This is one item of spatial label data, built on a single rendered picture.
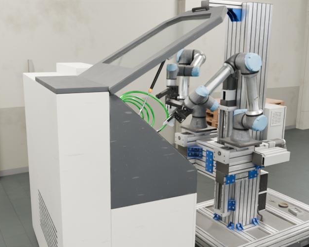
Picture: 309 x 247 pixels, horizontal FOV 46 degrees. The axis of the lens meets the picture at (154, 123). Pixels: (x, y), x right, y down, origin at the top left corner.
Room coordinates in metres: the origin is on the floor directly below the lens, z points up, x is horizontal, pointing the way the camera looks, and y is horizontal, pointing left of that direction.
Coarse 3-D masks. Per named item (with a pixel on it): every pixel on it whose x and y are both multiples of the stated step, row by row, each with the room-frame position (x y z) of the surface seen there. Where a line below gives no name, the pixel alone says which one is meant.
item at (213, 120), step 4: (268, 100) 5.88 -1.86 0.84; (272, 100) 5.88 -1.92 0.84; (276, 100) 5.89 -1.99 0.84; (280, 100) 5.89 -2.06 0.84; (276, 104) 5.84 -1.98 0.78; (280, 104) 5.81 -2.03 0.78; (208, 112) 5.73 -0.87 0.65; (212, 112) 5.65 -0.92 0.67; (216, 112) 5.57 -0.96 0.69; (208, 116) 5.88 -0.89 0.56; (212, 116) 5.90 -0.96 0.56; (216, 116) 5.56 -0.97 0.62; (208, 120) 5.69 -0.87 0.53; (212, 120) 5.61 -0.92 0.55; (216, 120) 5.56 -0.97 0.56; (208, 124) 5.89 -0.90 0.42; (212, 124) 5.60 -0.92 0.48; (216, 124) 5.56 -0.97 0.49
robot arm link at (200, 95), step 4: (200, 88) 2.20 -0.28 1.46; (204, 88) 2.21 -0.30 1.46; (196, 92) 2.21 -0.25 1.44; (200, 92) 2.20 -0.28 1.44; (204, 92) 2.19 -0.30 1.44; (208, 92) 2.22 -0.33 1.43; (188, 96) 2.25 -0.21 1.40; (192, 96) 2.22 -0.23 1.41; (196, 96) 2.21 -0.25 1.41; (200, 96) 2.20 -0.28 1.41; (204, 96) 2.20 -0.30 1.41; (192, 100) 2.22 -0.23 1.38; (196, 100) 2.21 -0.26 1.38; (200, 100) 2.22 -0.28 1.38; (204, 100) 2.22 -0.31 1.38; (196, 104) 2.23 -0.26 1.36
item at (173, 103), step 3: (168, 99) 2.27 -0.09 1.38; (171, 99) 2.29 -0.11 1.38; (165, 102) 2.27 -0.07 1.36; (168, 102) 2.26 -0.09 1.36; (171, 102) 2.26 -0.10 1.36; (174, 102) 2.26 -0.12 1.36; (177, 102) 2.27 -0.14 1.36; (180, 102) 2.28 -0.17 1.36; (171, 105) 2.26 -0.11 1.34; (174, 105) 2.26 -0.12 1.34; (177, 105) 2.25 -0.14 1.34; (180, 105) 2.25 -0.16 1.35; (180, 108) 2.26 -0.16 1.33
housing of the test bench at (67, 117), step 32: (32, 96) 2.58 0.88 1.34; (64, 96) 1.82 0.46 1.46; (96, 96) 1.89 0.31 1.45; (32, 128) 2.68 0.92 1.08; (64, 128) 1.82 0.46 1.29; (96, 128) 1.89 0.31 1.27; (32, 160) 2.79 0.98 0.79; (64, 160) 1.81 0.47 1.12; (96, 160) 1.89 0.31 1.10; (32, 192) 2.91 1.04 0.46; (64, 192) 1.81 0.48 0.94; (96, 192) 1.89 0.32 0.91; (32, 224) 3.05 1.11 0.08; (64, 224) 1.81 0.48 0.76; (96, 224) 1.89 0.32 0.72
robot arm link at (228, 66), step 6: (234, 54) 2.49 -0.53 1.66; (228, 60) 2.49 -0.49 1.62; (222, 66) 2.50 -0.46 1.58; (228, 66) 2.47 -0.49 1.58; (234, 66) 2.47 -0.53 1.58; (222, 72) 2.45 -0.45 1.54; (228, 72) 2.46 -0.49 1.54; (210, 78) 2.45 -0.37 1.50; (216, 78) 2.43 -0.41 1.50; (222, 78) 2.44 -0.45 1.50; (210, 84) 2.40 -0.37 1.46; (216, 84) 2.41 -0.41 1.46; (210, 90) 2.39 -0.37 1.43
